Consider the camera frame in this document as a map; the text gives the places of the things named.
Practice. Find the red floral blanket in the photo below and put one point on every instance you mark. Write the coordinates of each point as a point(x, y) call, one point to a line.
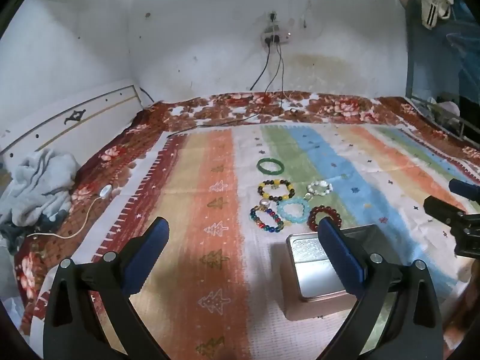
point(243, 108)

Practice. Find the striped colourful mat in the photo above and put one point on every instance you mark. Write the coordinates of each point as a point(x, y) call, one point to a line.
point(210, 157)

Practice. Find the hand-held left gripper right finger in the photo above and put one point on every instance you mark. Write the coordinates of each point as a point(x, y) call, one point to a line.
point(341, 255)

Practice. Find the metal rack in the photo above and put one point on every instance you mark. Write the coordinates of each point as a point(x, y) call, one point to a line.
point(450, 118)

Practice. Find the grey towel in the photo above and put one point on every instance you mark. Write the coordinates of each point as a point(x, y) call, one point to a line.
point(37, 180)

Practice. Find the person's right forearm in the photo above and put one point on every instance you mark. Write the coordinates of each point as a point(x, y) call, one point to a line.
point(467, 315)

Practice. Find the green bangle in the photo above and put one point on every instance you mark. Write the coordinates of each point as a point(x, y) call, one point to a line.
point(259, 165)

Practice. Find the dark cloth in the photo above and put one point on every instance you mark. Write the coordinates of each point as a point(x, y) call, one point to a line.
point(22, 232)

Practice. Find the metal tin box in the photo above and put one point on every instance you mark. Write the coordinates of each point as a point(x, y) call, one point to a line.
point(307, 270)

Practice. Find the white headboard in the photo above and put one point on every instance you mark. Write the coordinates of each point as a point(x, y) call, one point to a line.
point(56, 120)

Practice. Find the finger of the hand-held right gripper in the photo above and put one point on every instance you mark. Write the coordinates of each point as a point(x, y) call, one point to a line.
point(463, 186)
point(442, 208)

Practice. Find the wall power socket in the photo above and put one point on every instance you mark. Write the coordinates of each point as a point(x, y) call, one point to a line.
point(275, 37)

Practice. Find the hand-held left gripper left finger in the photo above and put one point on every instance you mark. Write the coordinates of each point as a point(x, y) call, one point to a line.
point(150, 255)

